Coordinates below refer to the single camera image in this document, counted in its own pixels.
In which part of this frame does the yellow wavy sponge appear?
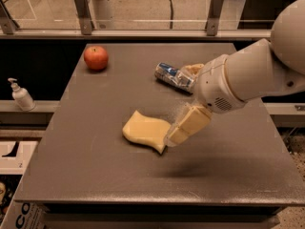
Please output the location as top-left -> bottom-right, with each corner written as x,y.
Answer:
122,111 -> 171,154

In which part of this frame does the white pump dispenser bottle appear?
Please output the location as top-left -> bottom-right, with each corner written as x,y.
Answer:
8,78 -> 35,112

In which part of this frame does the crushed blue silver can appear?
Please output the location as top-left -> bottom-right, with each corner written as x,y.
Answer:
154,63 -> 195,94

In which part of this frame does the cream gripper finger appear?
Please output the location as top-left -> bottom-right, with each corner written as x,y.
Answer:
181,64 -> 204,80
164,105 -> 213,147

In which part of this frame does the right metal railing bracket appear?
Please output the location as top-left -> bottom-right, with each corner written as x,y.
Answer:
206,0 -> 224,36

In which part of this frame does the metal railing beam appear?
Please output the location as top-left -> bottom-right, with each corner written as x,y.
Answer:
0,30 -> 271,41

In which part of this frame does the red apple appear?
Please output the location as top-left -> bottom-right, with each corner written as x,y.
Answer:
84,46 -> 109,71

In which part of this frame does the white pipe behind glass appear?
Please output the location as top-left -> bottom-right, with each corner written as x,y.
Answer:
92,0 -> 113,30

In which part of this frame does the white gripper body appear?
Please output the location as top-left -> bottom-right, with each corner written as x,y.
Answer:
194,54 -> 246,114

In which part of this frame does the far left metal bracket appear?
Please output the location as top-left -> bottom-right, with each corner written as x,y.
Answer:
0,0 -> 17,34

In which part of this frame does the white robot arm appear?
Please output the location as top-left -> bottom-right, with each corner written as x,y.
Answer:
164,0 -> 305,147

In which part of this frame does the metal railing bracket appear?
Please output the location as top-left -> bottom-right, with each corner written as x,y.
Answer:
206,0 -> 224,36
74,0 -> 93,35

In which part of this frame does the printed cardboard box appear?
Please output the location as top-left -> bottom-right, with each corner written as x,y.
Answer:
0,175 -> 46,229

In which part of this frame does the left metal railing bracket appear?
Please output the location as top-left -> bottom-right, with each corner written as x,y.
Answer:
74,0 -> 93,35

